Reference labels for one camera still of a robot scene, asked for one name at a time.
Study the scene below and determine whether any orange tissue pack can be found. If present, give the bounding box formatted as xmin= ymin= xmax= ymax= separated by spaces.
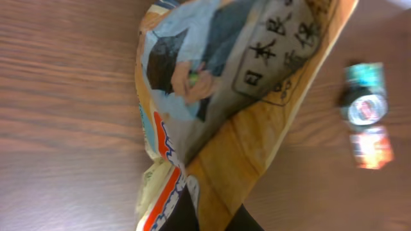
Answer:
xmin=349 ymin=126 xmax=394 ymax=169

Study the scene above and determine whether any dark green Zam-Buk box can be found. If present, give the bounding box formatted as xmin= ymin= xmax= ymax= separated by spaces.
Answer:
xmin=338 ymin=86 xmax=389 ymax=131

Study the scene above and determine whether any teal tissue pack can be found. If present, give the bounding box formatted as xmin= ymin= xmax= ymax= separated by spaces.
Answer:
xmin=345 ymin=62 xmax=385 ymax=89

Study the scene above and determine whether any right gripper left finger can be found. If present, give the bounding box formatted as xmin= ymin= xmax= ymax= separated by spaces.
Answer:
xmin=160 ymin=186 xmax=200 ymax=231

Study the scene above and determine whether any yellow snack bag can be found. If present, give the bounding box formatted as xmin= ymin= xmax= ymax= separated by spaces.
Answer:
xmin=135 ymin=0 xmax=357 ymax=231

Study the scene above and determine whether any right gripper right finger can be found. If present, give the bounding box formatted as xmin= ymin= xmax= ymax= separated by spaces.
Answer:
xmin=225 ymin=205 xmax=264 ymax=231

